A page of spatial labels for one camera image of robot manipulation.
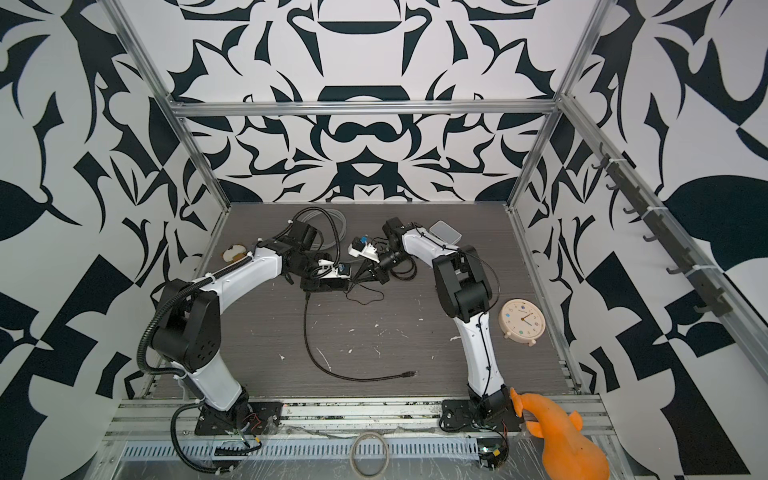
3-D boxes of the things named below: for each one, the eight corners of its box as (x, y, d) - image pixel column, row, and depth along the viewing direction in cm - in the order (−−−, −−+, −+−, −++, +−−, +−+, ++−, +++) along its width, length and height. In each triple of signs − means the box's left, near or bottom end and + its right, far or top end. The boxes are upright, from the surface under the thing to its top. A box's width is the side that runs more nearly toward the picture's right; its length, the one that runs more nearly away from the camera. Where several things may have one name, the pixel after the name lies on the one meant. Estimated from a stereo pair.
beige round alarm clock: (505, 346, 88) (509, 342, 85) (494, 303, 96) (497, 298, 94) (549, 346, 88) (555, 342, 85) (535, 303, 96) (539, 298, 94)
